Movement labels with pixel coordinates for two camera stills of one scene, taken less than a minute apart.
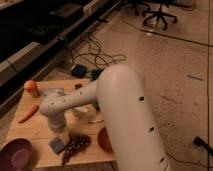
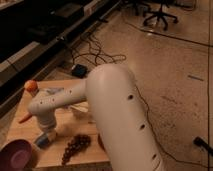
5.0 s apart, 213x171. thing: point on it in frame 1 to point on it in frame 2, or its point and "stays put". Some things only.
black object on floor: [198, 141] stays put
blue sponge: [57, 145] to [43, 141]
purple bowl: [16, 155] stays put
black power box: [79, 71] stays put
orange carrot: [29, 114] stays put
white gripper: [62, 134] to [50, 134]
